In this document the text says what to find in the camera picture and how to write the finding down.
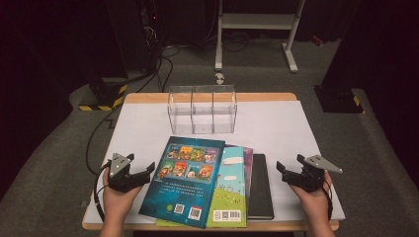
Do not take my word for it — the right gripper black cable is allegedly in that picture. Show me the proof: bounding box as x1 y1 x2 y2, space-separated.
321 183 334 221

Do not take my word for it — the white metal stand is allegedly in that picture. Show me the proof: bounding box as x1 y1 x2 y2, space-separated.
213 0 306 74

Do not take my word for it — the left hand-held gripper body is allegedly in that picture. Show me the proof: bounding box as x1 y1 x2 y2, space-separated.
106 152 143 194

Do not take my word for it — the clear acrylic book rack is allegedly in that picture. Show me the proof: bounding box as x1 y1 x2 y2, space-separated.
167 84 238 135

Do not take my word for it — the dark equipment rack with wires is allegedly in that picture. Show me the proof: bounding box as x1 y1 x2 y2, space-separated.
137 0 166 72

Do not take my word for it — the person's right hand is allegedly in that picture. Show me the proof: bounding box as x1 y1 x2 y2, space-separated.
289 171 332 222

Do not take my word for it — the white table mat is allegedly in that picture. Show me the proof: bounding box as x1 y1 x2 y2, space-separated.
83 100 347 226

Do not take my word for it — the light blue green picture book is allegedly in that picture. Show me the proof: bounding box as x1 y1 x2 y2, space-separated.
155 145 248 229

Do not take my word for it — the black floor cable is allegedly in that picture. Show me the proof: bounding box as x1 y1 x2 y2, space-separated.
85 44 182 176

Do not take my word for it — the dark blue picture book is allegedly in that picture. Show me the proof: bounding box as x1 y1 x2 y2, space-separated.
138 135 226 229

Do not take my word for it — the purple magazine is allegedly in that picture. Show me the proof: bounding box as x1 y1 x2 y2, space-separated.
224 143 254 199

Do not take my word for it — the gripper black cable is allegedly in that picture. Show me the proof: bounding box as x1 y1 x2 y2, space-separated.
93 160 114 222
321 183 334 221

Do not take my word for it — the black notebook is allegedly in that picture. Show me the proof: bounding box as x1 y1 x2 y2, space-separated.
247 153 276 221

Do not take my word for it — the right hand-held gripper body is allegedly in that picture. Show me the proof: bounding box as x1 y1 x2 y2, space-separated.
289 154 344 194

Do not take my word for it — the black yellow striped base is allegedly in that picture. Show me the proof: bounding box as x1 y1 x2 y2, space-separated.
313 85 367 115
78 77 129 113

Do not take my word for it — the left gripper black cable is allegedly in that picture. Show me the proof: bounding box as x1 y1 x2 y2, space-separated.
93 160 114 222

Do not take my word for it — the person's left hand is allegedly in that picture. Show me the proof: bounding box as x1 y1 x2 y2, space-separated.
102 170 143 218

